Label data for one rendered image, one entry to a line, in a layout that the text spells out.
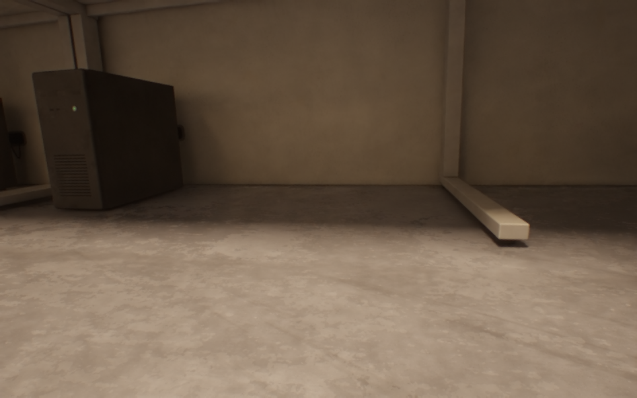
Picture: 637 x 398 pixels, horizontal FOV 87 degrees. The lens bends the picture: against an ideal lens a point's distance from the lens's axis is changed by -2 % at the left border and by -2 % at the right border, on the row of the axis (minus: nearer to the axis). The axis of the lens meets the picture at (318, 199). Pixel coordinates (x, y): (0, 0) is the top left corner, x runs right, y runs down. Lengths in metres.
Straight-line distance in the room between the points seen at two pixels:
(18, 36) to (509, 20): 2.04
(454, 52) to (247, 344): 1.11
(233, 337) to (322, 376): 0.11
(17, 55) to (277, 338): 1.94
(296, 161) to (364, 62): 0.46
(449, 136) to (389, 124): 0.23
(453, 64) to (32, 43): 1.78
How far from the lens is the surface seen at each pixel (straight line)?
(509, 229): 0.70
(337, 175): 1.38
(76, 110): 1.18
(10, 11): 2.01
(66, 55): 1.80
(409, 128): 1.36
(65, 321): 0.53
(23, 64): 2.13
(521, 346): 0.42
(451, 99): 1.27
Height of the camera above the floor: 0.21
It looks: 11 degrees down
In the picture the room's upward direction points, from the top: 2 degrees counter-clockwise
